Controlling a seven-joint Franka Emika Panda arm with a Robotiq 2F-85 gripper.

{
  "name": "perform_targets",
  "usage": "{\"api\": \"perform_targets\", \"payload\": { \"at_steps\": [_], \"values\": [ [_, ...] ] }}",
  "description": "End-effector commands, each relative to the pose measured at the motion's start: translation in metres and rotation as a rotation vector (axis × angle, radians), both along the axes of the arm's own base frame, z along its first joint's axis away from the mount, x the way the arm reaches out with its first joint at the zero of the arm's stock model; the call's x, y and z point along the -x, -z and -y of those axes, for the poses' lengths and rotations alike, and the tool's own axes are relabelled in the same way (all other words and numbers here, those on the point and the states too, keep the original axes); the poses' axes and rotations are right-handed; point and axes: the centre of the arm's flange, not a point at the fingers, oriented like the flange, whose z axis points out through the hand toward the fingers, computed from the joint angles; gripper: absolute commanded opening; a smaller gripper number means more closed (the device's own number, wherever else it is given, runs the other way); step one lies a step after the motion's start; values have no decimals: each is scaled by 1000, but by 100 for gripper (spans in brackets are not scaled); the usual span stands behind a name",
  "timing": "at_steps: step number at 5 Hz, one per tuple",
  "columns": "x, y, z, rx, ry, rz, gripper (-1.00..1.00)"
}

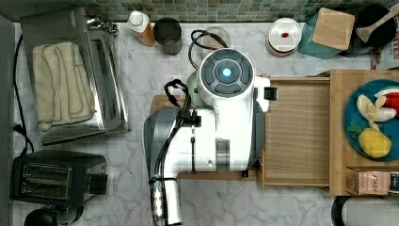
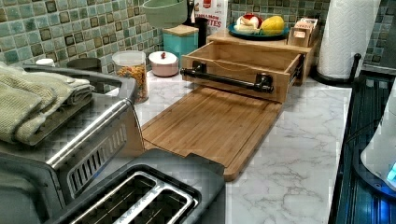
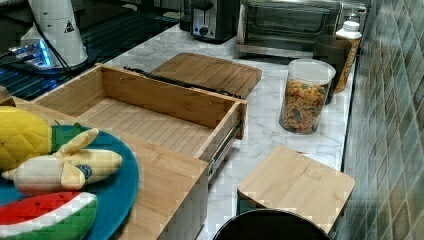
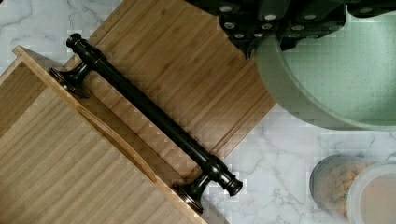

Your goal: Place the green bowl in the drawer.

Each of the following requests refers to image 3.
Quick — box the bamboo lid container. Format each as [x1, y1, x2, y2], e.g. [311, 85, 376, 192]
[237, 146, 355, 233]

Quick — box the black round bowl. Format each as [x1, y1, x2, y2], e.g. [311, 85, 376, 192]
[213, 209, 333, 240]

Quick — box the black silver toaster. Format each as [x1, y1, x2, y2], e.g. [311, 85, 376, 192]
[190, 0, 240, 42]

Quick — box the blue round plate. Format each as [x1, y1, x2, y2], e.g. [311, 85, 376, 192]
[1, 130, 139, 240]

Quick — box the bamboo drawer cabinet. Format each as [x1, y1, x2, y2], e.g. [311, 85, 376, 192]
[3, 97, 208, 240]

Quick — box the dark brown cup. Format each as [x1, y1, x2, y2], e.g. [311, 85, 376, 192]
[313, 35, 351, 105]

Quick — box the yellow plush pineapple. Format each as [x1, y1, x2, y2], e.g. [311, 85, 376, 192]
[0, 106, 84, 172]

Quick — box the plush peeled banana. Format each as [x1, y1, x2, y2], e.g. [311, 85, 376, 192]
[1, 128, 122, 196]

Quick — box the bamboo cutting board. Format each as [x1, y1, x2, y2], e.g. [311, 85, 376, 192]
[152, 53, 262, 99]

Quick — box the stainless toaster oven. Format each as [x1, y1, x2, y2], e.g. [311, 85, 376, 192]
[236, 0, 369, 58]

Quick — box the clear jar of cereal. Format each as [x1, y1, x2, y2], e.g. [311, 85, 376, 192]
[279, 59, 336, 134]

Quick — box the plush watermelon slice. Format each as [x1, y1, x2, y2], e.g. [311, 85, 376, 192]
[0, 192, 97, 240]

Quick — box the open bamboo drawer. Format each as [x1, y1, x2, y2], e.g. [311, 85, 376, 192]
[34, 64, 247, 161]

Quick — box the orange bottle white cap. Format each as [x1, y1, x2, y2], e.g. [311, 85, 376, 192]
[335, 20, 362, 93]

